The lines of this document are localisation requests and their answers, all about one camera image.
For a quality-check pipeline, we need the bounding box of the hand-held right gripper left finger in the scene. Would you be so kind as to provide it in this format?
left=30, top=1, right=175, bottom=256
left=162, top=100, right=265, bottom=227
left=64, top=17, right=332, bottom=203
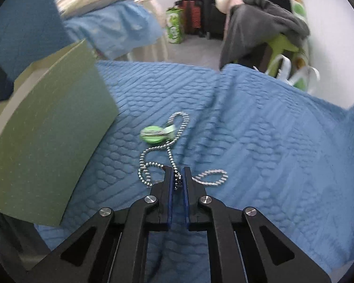
left=25, top=166, right=174, bottom=283

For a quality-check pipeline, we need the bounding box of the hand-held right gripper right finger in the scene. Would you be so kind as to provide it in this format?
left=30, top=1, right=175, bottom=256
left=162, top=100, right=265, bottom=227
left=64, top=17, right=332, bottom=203
left=184, top=166, right=332, bottom=283

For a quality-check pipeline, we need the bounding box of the green pendant ball-chain necklace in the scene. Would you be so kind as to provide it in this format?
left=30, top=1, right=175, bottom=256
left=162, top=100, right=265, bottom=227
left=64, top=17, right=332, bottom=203
left=139, top=111, right=229, bottom=187

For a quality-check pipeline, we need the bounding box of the blue quilted headboard cushion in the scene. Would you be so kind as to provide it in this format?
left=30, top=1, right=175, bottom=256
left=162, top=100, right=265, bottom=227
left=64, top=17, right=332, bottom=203
left=0, top=0, right=66, bottom=118

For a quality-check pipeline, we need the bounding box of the blue quilted blanket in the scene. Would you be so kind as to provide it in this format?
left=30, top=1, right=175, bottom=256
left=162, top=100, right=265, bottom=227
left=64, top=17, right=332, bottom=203
left=35, top=60, right=354, bottom=275

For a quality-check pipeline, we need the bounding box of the light blue bed sheet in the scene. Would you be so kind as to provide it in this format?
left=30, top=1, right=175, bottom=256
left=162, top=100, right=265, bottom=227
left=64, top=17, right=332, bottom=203
left=60, top=0, right=163, bottom=61

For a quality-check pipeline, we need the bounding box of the green shopping bag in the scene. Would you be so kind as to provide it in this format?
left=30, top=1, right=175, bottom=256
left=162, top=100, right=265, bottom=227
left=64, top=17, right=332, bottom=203
left=166, top=6, right=185, bottom=45

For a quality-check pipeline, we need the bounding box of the red suitcase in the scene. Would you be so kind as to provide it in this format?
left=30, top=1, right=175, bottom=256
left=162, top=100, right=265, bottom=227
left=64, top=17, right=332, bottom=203
left=183, top=0, right=202, bottom=35

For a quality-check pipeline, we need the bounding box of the grey clothes pile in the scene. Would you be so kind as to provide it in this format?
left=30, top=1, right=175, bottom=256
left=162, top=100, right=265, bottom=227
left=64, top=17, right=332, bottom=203
left=220, top=0, right=310, bottom=69

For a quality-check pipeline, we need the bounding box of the black suitcase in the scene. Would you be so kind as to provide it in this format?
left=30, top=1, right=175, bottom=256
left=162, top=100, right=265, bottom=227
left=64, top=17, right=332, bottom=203
left=202, top=0, right=226, bottom=39

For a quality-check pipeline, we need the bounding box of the white strapped tote bag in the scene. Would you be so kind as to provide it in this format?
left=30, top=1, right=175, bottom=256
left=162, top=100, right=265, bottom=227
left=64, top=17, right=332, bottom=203
left=254, top=54, right=320, bottom=92

